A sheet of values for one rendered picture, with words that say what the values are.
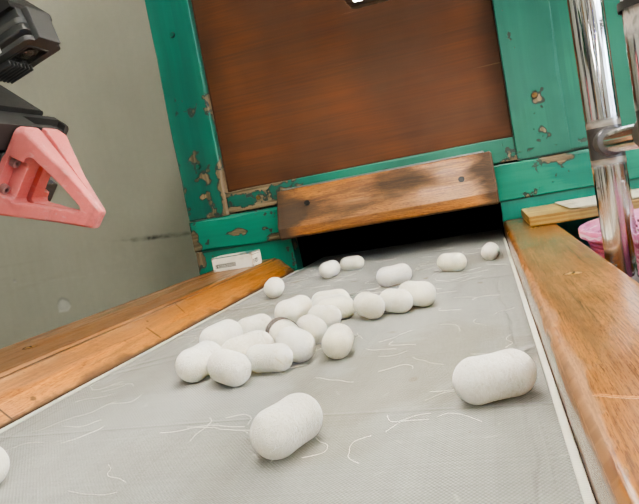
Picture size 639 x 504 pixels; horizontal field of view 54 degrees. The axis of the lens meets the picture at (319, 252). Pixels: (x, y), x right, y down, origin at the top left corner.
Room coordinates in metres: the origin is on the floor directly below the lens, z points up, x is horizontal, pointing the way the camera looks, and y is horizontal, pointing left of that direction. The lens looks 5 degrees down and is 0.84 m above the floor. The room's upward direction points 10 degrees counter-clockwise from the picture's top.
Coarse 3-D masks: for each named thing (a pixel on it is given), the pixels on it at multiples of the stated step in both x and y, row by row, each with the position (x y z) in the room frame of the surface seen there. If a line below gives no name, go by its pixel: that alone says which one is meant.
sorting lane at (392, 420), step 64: (384, 320) 0.46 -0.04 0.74; (448, 320) 0.42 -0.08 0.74; (512, 320) 0.39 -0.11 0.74; (128, 384) 0.41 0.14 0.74; (192, 384) 0.38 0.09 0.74; (256, 384) 0.35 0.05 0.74; (320, 384) 0.33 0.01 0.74; (384, 384) 0.31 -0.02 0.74; (448, 384) 0.29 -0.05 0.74; (64, 448) 0.30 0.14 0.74; (128, 448) 0.28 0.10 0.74; (192, 448) 0.27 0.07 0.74; (320, 448) 0.24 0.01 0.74; (384, 448) 0.23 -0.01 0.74; (448, 448) 0.22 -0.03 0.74; (512, 448) 0.21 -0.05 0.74; (576, 448) 0.20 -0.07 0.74
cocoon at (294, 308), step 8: (296, 296) 0.52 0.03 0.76; (304, 296) 0.52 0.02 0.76; (280, 304) 0.51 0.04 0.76; (288, 304) 0.50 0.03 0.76; (296, 304) 0.51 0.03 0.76; (304, 304) 0.51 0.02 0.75; (280, 312) 0.50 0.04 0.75; (288, 312) 0.50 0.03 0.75; (296, 312) 0.50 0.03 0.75; (304, 312) 0.51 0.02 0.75; (296, 320) 0.51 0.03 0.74
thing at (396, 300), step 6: (390, 288) 0.49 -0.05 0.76; (384, 294) 0.48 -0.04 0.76; (390, 294) 0.48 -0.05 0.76; (396, 294) 0.47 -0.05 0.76; (402, 294) 0.47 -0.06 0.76; (408, 294) 0.47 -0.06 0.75; (384, 300) 0.48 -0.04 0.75; (390, 300) 0.47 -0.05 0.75; (396, 300) 0.47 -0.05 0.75; (402, 300) 0.47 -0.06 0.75; (408, 300) 0.47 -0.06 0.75; (390, 306) 0.47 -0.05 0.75; (396, 306) 0.47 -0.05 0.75; (402, 306) 0.47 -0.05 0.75; (408, 306) 0.47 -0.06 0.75; (396, 312) 0.47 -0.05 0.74; (402, 312) 0.47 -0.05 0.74
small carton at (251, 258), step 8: (224, 256) 0.86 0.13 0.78; (232, 256) 0.85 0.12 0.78; (240, 256) 0.85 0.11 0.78; (248, 256) 0.85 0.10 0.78; (256, 256) 0.86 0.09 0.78; (216, 264) 0.86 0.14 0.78; (224, 264) 0.86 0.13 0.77; (232, 264) 0.85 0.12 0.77; (240, 264) 0.85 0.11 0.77; (248, 264) 0.85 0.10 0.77; (256, 264) 0.86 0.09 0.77
